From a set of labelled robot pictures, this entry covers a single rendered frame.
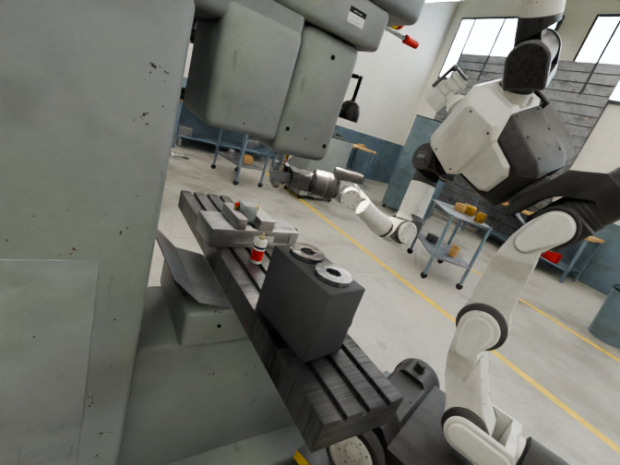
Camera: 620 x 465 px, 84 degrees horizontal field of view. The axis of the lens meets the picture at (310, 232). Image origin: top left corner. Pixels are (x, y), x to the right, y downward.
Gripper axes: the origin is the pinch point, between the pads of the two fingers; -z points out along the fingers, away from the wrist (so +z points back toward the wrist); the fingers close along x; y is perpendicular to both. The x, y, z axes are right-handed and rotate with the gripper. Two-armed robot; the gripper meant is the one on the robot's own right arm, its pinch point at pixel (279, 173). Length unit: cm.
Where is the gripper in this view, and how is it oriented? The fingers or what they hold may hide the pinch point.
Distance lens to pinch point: 108.5
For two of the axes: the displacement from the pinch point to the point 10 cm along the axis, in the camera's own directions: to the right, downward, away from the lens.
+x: 1.6, 3.9, -9.0
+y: -2.9, 9.0, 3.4
